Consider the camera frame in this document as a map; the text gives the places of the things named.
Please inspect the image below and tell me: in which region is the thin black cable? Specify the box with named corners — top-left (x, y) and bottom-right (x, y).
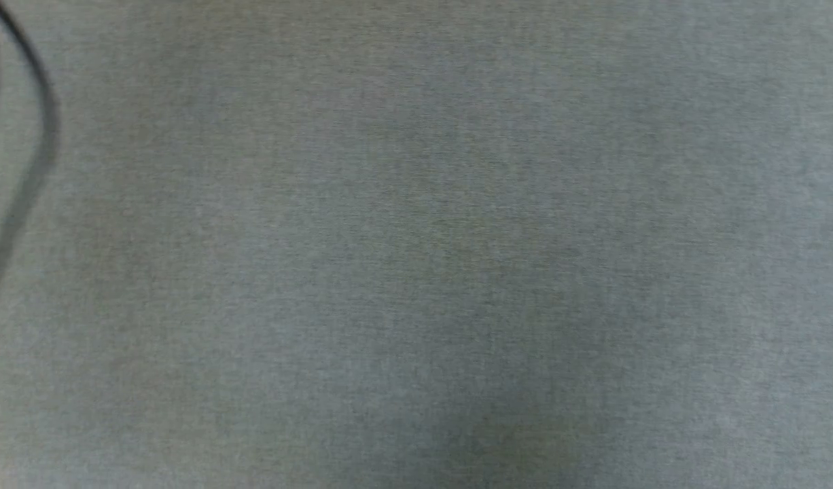
top-left (0, 0), bottom-right (62, 327)

